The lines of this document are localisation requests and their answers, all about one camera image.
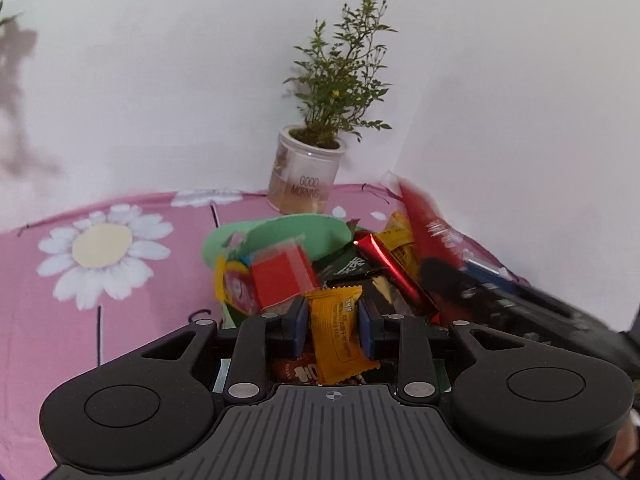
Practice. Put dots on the small plant in white pot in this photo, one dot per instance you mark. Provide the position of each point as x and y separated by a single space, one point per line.
336 80

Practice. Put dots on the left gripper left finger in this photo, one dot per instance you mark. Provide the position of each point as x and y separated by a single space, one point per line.
256 344

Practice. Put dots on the pink floral tablecloth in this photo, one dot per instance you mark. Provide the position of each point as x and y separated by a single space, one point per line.
83 288

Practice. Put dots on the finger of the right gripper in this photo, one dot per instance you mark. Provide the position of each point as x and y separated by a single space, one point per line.
486 272

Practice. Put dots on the orange small snack packet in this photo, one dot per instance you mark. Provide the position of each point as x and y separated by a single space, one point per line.
334 322

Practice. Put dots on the red square snack packet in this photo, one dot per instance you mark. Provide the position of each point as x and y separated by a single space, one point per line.
281 272

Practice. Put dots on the red chocolate bar box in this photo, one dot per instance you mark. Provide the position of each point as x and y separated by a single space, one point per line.
373 250

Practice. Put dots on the pink peach snack packet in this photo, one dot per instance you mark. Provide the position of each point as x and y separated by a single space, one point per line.
234 286

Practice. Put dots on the black snack bar packet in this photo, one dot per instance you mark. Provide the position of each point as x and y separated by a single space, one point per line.
344 266

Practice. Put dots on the green plastic bowl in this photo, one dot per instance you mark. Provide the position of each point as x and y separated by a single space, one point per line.
318 234

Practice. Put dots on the yellow chip bag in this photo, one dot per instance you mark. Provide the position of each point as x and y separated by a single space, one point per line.
398 239

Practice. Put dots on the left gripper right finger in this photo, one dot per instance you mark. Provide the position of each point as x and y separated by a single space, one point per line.
410 351

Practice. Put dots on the red white snack bag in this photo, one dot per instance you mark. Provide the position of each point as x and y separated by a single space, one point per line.
433 235

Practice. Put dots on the leafy plant in glass vase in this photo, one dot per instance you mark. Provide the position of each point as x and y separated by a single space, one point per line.
7 18

